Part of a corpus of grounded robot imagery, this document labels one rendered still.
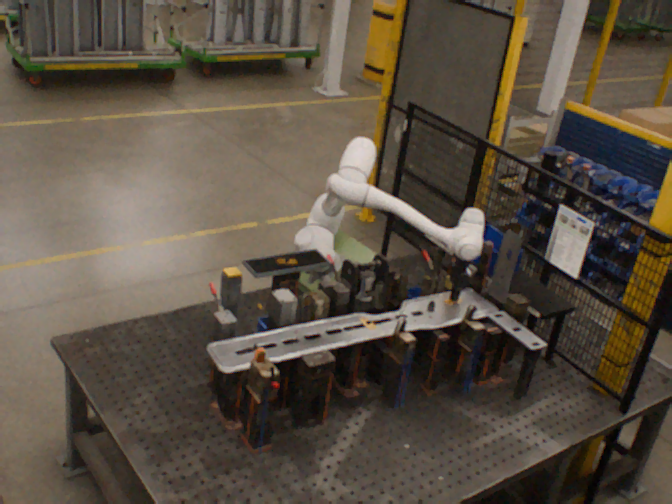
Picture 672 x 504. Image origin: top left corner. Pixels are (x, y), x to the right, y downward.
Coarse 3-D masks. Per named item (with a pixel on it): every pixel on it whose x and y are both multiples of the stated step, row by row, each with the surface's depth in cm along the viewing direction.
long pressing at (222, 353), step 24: (360, 312) 334; (408, 312) 340; (432, 312) 342; (456, 312) 345; (480, 312) 348; (264, 336) 308; (288, 336) 310; (336, 336) 315; (360, 336) 317; (384, 336) 321; (216, 360) 290; (240, 360) 291
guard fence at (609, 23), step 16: (528, 0) 676; (560, 0) 701; (608, 16) 753; (608, 32) 759; (528, 48) 703; (640, 48) 809; (592, 64) 772; (624, 64) 804; (384, 80) 620; (592, 80) 780; (608, 80) 800; (656, 80) 853; (592, 96) 796; (608, 96) 813; (512, 176) 772
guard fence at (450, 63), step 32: (416, 0) 575; (448, 0) 548; (416, 32) 580; (448, 32) 552; (480, 32) 528; (512, 32) 502; (416, 64) 586; (448, 64) 557; (480, 64) 533; (512, 64) 507; (384, 96) 618; (416, 96) 592; (448, 96) 563; (480, 96) 538; (384, 128) 630; (448, 128) 570; (480, 128) 543; (384, 160) 636; (448, 160) 575; (384, 192) 643; (416, 192) 610; (448, 192) 582
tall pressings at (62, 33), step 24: (24, 0) 866; (48, 0) 903; (72, 0) 869; (96, 0) 933; (120, 0) 918; (144, 0) 934; (24, 24) 870; (48, 24) 863; (72, 24) 880; (96, 24) 937; (120, 24) 929; (144, 24) 945; (24, 48) 880; (48, 48) 873; (72, 48) 891; (96, 48) 924; (120, 48) 940
